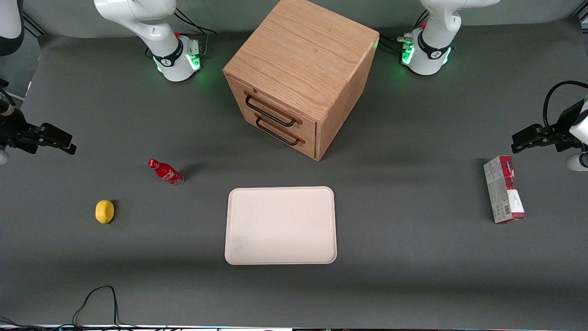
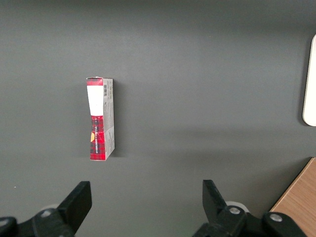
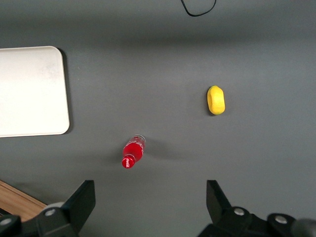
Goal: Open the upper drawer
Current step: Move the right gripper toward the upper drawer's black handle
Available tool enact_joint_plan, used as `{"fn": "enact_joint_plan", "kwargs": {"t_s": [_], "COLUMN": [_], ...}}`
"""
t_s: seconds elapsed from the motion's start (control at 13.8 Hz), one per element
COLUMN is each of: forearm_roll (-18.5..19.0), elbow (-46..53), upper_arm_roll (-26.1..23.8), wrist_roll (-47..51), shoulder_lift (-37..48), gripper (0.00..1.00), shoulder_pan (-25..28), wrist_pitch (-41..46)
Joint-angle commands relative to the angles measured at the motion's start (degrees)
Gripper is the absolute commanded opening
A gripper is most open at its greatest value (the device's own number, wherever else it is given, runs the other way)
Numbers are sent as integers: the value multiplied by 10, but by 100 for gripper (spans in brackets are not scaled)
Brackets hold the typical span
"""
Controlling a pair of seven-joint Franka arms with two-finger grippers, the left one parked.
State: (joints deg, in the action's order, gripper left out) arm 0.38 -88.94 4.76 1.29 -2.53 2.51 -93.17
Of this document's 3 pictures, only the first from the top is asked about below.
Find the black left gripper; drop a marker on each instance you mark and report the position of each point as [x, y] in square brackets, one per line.
[561, 134]

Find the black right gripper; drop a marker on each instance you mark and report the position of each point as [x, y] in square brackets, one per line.
[17, 132]

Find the wooden drawer with notch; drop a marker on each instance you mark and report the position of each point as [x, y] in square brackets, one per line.
[239, 92]

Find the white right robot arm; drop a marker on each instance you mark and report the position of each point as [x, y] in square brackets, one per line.
[156, 41]

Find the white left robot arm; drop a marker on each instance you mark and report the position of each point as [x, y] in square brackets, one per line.
[436, 41]

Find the plain wooden drawer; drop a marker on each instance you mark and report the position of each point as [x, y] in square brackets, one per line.
[248, 120]

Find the wooden two-drawer cabinet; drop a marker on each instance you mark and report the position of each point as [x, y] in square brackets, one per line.
[303, 50]

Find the grey and red carton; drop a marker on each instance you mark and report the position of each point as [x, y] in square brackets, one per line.
[503, 193]

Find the yellow lemon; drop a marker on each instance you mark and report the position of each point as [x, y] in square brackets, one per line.
[104, 212]

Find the red soda bottle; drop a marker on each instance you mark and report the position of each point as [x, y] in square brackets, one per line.
[166, 173]

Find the dark grey table mat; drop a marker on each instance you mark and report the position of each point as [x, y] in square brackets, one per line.
[413, 276]

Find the beige rectangular tray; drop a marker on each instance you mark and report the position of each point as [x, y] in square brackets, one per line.
[280, 225]

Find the black frame rail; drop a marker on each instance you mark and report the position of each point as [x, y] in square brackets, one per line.
[34, 25]

